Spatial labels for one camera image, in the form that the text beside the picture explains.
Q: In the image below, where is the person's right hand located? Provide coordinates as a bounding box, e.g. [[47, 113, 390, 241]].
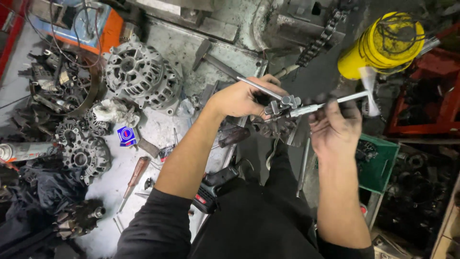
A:
[[308, 93, 363, 160]]

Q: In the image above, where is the person's left hand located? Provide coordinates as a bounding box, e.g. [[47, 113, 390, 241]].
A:
[[207, 74, 290, 121]]

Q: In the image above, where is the silver bearing puller tool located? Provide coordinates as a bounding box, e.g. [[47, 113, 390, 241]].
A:
[[236, 66, 381, 124]]

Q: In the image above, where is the dark alternator rotor part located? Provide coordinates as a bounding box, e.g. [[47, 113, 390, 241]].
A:
[[252, 115, 310, 148]]

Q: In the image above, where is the steel hammer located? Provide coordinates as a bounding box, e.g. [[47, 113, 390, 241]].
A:
[[192, 39, 247, 82]]

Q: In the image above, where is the grey metal bench vise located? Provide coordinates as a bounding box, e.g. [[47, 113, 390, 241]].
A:
[[126, 0, 346, 52]]

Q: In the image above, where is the thin metal rod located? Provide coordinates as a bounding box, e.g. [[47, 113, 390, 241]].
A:
[[295, 138, 312, 199]]

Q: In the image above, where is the green plastic crate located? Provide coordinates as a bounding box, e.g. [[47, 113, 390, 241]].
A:
[[354, 134, 400, 195]]

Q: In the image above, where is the yellow plastic bucket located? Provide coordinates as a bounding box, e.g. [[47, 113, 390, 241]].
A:
[[337, 12, 427, 81]]

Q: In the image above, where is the clear plastic bag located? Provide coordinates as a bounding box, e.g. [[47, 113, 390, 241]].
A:
[[176, 96, 197, 119]]

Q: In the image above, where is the black red power drill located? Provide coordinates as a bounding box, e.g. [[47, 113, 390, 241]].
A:
[[192, 160, 254, 215]]

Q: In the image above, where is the heap of dark engine parts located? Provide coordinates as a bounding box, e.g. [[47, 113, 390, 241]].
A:
[[377, 143, 460, 239]]

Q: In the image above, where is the small black red packet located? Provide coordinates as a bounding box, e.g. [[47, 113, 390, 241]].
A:
[[158, 143, 176, 163]]

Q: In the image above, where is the silver alternator housing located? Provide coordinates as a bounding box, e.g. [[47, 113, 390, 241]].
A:
[[103, 41, 184, 116]]

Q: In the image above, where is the small blue red box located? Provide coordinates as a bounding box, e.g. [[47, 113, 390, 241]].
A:
[[116, 125, 138, 147]]

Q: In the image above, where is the dirty white rag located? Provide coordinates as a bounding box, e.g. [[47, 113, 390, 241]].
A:
[[92, 99, 141, 129]]

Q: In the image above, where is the orange blue machine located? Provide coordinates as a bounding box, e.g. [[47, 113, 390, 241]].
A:
[[28, 0, 125, 55]]

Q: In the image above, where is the dark alternator end cover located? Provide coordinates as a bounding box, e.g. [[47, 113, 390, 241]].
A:
[[54, 119, 112, 186]]

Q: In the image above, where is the round bin of parts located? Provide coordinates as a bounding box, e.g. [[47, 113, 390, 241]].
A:
[[18, 48, 105, 118]]

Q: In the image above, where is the black claw pole rotor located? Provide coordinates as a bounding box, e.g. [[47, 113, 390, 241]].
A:
[[53, 199, 107, 240]]

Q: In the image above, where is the black cloth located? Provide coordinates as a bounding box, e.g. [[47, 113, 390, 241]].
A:
[[0, 158, 87, 232]]

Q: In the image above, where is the grey spray can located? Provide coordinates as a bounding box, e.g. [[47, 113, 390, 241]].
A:
[[0, 142, 59, 163]]

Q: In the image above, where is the dark wooden tool handle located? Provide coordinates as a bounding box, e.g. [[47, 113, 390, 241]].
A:
[[218, 127, 251, 149]]

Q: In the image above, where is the black roller chain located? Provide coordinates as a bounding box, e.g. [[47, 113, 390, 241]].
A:
[[295, 9, 348, 68]]

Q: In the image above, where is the red metal frame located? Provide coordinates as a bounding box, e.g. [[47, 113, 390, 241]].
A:
[[385, 46, 460, 136]]

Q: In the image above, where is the brown handle screwdriver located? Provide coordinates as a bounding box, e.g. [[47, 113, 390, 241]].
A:
[[116, 156, 151, 215]]

